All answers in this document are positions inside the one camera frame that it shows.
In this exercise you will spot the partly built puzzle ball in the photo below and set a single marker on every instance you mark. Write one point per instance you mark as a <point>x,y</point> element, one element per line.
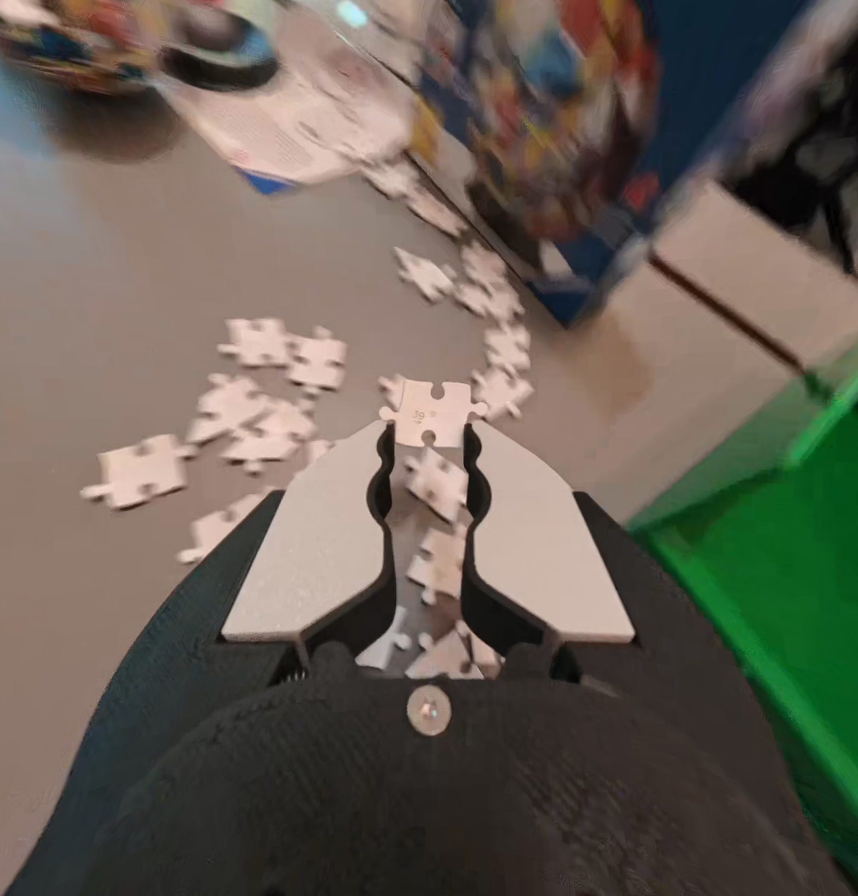
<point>65,49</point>

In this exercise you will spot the green plastic bin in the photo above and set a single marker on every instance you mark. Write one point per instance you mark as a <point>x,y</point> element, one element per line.
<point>786,560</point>

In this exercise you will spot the blue puzzle box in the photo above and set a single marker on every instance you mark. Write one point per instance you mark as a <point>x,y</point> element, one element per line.
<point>576,140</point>

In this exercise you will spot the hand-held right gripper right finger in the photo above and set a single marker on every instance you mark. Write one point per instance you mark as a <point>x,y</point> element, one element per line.
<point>548,560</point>

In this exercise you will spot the folded puzzle leaflet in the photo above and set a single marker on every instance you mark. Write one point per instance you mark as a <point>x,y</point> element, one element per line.
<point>296,119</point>

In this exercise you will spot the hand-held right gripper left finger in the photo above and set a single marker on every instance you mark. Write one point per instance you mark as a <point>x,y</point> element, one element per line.
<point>310,560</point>

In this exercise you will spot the square white jigsaw piece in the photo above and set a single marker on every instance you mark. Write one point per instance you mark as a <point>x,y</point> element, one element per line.
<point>432,413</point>

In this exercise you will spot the black round ball stand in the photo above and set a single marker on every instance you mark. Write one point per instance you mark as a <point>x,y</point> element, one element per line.
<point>215,63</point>

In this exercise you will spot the scattered white puzzle pieces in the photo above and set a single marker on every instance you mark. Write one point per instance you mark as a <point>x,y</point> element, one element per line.
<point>261,420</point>

